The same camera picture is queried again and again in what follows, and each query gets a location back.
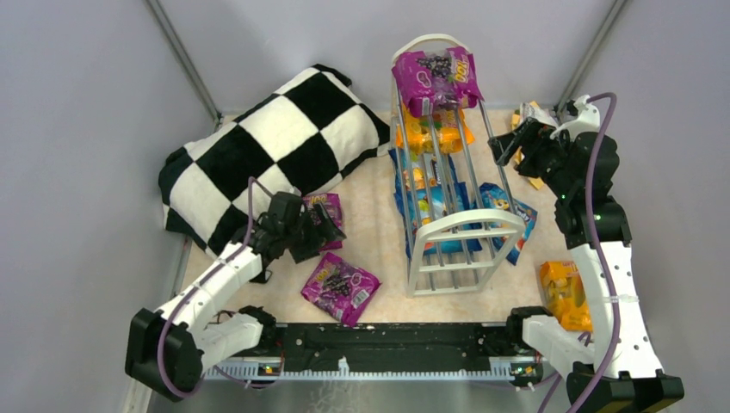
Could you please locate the blue Slendy snack bag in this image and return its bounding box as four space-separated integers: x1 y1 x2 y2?
388 148 482 258
478 182 538 266

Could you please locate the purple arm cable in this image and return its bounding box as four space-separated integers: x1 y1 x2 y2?
535 92 622 413
157 176 275 400

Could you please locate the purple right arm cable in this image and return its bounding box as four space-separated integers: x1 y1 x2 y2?
535 92 622 413

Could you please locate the orange candy bag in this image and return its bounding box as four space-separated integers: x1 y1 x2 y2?
401 105 474 154
539 261 592 332

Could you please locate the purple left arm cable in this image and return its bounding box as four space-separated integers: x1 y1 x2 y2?
157 176 275 400

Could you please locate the aluminium corner post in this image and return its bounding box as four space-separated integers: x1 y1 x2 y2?
143 0 222 125
554 0 632 120

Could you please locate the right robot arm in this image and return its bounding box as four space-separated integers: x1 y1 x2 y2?
488 92 684 412

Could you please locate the purple grape candy bag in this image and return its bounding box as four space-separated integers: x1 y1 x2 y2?
392 46 483 117
300 252 381 327
303 193 346 252

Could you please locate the yellow snack bag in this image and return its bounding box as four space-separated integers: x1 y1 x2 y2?
510 101 546 191

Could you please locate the white patterned snack bag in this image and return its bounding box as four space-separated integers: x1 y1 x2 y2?
511 101 559 129

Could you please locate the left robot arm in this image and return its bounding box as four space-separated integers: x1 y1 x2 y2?
125 192 346 402

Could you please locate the left aluminium corner post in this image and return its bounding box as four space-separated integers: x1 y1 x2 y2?
143 0 222 125

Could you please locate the black white checkered pillow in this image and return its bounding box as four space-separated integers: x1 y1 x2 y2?
158 64 390 257

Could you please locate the white metal wire shelf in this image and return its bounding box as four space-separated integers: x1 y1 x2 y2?
390 34 526 298

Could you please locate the right aluminium corner post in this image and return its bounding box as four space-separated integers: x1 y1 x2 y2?
554 0 632 120

